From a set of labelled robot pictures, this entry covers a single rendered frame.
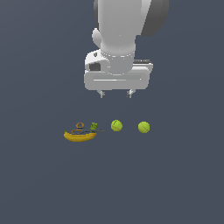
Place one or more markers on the yellow-green tennis ball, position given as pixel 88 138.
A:
pixel 143 127
pixel 116 125

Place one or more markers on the small green block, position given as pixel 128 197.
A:
pixel 94 126

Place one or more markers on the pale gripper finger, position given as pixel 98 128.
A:
pixel 130 93
pixel 101 93

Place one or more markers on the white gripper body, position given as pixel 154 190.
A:
pixel 116 81

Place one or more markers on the yellow banana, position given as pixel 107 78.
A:
pixel 79 136

